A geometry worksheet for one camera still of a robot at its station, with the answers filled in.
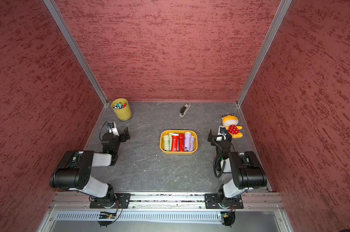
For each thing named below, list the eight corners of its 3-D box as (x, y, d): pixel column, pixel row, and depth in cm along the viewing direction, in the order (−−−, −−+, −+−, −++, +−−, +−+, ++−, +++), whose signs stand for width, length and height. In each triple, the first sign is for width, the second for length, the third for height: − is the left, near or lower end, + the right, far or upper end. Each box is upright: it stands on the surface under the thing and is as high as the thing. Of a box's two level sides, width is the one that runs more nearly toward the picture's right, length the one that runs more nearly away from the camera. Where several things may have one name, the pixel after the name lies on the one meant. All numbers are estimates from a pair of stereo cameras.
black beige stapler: (178, 115, 115) (178, 112, 111) (187, 104, 123) (187, 100, 119) (182, 117, 114) (182, 113, 110) (190, 106, 122) (191, 102, 118)
